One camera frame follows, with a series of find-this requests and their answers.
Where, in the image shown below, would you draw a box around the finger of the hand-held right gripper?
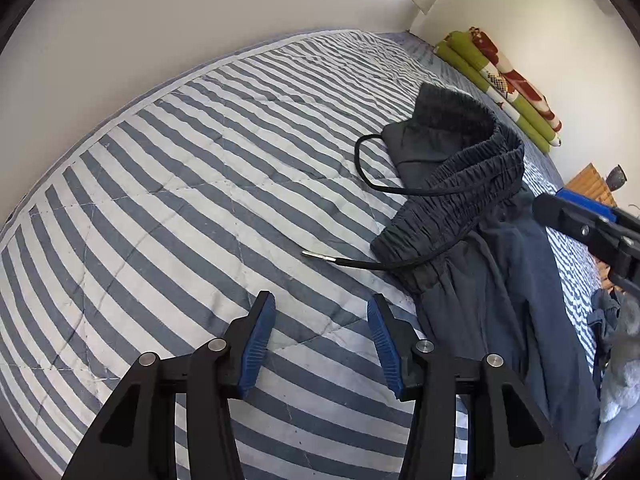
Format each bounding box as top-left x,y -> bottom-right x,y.
556,188 -> 640,245
532,192 -> 640,296

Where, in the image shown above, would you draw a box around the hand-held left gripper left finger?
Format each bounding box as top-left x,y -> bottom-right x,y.
60,290 -> 277,480

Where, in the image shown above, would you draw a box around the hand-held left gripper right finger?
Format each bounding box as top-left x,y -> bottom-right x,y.
366,293 -> 581,480

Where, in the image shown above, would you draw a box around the dark grey pants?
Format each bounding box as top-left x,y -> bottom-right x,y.
370,82 -> 601,478

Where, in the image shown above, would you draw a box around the black drawstring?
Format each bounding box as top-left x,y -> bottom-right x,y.
302,133 -> 451,271

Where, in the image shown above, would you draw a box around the person's right hand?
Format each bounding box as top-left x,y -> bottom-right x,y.
600,295 -> 640,423

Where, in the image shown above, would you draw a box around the grey patterned garment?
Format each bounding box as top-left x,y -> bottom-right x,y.
590,287 -> 621,376

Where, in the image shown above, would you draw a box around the red floral folded blanket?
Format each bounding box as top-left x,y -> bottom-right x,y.
467,26 -> 563,133

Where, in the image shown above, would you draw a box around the striped bed quilt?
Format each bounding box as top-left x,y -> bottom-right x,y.
0,30 -> 616,480

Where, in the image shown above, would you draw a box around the green folded blanket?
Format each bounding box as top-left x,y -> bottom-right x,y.
434,31 -> 563,153

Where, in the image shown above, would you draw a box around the wooden slatted rail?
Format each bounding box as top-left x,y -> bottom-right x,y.
562,162 -> 640,293

